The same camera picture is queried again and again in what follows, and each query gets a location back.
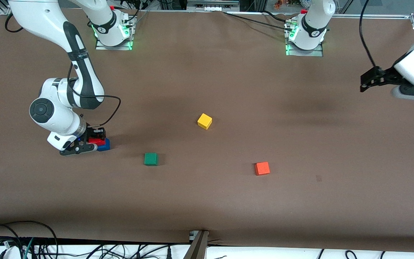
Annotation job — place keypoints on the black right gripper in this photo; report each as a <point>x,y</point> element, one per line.
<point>92,132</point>

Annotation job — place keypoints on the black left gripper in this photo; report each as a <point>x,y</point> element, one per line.
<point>385,76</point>

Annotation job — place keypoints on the red wooden block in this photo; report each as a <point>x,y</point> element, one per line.
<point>97,141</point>

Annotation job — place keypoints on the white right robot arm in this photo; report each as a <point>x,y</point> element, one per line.
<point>59,115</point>

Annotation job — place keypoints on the blue wooden block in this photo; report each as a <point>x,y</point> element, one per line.
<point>105,145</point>

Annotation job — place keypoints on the green wooden block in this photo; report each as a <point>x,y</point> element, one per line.
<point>151,159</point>

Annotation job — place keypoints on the yellow wooden block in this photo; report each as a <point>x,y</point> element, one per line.
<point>204,121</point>

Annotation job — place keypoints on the orange wooden block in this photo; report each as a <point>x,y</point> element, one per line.
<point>262,168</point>

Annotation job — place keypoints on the brown paper table cover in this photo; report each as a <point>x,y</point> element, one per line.
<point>207,201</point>

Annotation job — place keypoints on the white power strip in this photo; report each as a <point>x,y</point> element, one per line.
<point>212,5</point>

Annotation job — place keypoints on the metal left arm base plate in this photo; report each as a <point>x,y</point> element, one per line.
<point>304,53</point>

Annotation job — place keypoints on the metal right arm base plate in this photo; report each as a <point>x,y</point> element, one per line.
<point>101,47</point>

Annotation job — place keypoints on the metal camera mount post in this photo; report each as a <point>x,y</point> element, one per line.
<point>197,246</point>

